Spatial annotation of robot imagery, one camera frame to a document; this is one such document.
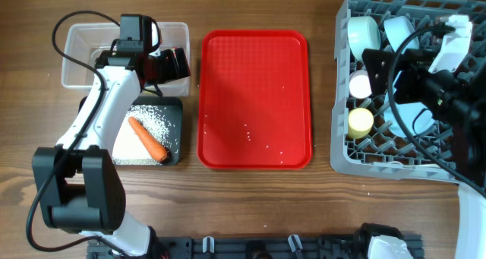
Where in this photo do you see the red plastic tray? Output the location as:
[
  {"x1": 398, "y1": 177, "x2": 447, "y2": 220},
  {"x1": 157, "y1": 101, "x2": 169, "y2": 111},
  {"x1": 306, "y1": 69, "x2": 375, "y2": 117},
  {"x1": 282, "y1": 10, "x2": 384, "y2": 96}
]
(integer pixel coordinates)
[{"x1": 197, "y1": 30, "x2": 312, "y2": 169}]

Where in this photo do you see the orange carrot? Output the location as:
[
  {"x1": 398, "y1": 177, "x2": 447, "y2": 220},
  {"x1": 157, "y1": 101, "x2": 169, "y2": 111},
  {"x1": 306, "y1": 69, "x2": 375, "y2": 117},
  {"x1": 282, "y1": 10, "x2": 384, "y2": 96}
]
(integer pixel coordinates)
[{"x1": 128, "y1": 116, "x2": 168, "y2": 163}]

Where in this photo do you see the light blue bowl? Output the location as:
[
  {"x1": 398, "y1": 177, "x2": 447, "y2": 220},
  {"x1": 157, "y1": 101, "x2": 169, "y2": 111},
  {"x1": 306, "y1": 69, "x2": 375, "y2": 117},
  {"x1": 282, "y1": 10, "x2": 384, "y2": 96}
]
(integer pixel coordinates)
[{"x1": 383, "y1": 16, "x2": 415, "y2": 52}]

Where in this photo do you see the yellow plastic cup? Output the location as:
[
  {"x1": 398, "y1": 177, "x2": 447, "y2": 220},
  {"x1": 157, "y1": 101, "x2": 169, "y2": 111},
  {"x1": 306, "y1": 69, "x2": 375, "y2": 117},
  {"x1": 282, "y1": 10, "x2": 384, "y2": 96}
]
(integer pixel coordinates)
[{"x1": 347, "y1": 108, "x2": 374, "y2": 139}]

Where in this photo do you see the black waste tray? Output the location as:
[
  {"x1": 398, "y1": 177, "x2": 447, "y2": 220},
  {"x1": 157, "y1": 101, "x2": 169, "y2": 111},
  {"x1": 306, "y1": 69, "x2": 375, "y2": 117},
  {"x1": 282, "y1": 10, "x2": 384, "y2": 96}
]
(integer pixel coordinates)
[{"x1": 77, "y1": 96, "x2": 183, "y2": 166}]

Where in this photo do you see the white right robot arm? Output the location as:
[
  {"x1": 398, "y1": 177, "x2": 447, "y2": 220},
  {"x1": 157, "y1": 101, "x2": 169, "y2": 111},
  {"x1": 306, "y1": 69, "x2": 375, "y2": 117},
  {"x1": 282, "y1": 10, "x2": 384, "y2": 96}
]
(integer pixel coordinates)
[{"x1": 362, "y1": 49, "x2": 485, "y2": 258}]

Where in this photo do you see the white rice pile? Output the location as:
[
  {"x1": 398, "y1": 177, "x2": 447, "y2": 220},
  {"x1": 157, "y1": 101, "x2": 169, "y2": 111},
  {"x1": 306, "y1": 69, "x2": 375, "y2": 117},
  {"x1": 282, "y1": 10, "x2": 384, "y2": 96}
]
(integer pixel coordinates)
[{"x1": 112, "y1": 105, "x2": 182, "y2": 166}]

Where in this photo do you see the clear plastic storage bin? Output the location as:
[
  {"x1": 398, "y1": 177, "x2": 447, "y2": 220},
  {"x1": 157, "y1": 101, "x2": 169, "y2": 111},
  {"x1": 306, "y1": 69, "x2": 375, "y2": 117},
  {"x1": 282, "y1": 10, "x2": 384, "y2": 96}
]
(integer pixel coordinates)
[{"x1": 61, "y1": 22, "x2": 191, "y2": 96}]

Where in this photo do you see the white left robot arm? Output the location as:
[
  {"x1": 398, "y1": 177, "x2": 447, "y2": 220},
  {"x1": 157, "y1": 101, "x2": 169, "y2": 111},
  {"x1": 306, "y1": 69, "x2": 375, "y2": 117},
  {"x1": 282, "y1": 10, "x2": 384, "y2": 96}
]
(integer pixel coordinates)
[{"x1": 26, "y1": 14, "x2": 190, "y2": 258}]

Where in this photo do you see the cream plastic spoon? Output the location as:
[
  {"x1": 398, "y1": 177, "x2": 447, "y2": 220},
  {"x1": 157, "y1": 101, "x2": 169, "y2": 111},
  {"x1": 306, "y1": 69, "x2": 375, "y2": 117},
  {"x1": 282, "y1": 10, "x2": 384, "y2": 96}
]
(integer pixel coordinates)
[{"x1": 388, "y1": 161, "x2": 403, "y2": 166}]

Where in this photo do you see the grey dishwasher rack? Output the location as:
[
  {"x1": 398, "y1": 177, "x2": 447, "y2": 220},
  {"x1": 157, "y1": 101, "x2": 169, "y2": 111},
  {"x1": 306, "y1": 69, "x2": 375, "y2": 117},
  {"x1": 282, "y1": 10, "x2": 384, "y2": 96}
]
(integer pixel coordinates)
[{"x1": 330, "y1": 0, "x2": 485, "y2": 183}]

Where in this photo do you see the light blue plate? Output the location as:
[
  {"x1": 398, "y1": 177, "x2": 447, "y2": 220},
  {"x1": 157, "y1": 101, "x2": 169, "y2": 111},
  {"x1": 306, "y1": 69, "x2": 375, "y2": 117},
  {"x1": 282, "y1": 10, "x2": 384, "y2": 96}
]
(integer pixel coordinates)
[{"x1": 382, "y1": 71, "x2": 437, "y2": 139}]

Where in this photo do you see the pink plastic cup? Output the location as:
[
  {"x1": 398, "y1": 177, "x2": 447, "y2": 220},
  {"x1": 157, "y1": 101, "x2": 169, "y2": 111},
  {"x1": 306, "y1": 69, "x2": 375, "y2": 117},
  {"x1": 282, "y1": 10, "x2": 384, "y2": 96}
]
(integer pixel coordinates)
[{"x1": 349, "y1": 70, "x2": 372, "y2": 99}]

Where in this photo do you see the mint green bowl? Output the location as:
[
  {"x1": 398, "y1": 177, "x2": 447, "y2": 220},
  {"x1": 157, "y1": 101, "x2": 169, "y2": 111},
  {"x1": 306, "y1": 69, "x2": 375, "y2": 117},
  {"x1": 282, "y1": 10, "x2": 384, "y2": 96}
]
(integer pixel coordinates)
[{"x1": 347, "y1": 16, "x2": 381, "y2": 61}]

